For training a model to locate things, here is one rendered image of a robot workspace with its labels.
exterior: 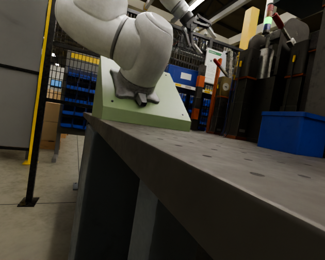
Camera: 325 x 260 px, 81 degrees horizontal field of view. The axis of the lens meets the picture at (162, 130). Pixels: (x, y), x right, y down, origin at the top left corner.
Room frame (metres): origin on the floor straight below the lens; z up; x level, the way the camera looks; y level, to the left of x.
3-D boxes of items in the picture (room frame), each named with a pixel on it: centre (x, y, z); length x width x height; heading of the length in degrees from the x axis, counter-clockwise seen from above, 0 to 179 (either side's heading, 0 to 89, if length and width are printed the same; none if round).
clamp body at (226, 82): (1.18, -0.32, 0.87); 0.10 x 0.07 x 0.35; 110
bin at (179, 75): (1.56, -0.09, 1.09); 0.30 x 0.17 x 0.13; 104
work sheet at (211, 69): (1.80, -0.39, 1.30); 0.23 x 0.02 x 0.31; 110
